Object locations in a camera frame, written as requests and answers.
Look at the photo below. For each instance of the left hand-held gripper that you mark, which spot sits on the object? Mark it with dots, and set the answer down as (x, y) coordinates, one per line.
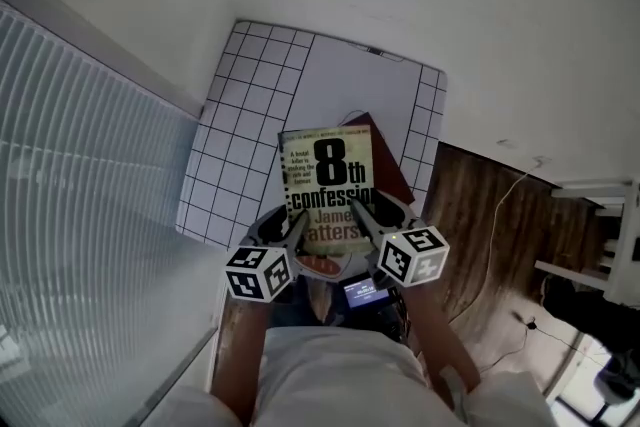
(257, 272)

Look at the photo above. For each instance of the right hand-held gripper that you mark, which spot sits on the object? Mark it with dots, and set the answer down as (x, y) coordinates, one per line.
(412, 257)

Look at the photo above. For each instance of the maroon hardcover book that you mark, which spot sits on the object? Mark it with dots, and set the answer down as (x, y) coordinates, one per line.
(391, 165)

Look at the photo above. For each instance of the yellow paperback book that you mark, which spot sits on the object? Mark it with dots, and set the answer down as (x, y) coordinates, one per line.
(325, 165)

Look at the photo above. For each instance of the person's left forearm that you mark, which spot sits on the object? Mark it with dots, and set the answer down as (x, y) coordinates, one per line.
(240, 355)

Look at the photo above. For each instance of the person's right forearm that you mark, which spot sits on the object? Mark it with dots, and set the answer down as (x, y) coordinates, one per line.
(440, 340)

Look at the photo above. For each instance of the heart-shaped snack dish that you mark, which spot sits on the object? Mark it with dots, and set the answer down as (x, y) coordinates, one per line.
(320, 266)

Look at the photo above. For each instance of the small black screen device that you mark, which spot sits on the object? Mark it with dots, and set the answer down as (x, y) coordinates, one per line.
(366, 294)

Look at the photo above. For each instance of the person's dark trouser leg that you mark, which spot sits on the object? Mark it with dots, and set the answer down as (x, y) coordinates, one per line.
(295, 305)

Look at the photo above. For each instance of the white grid tablecloth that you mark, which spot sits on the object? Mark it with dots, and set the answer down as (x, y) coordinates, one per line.
(350, 80)

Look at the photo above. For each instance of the person's white shirt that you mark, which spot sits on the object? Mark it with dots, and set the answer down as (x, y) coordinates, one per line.
(345, 380)

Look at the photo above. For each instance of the white window blinds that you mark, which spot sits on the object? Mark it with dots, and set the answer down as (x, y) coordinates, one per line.
(75, 215)

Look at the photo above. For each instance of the white metal rack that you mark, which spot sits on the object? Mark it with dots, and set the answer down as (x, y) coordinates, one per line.
(620, 240)

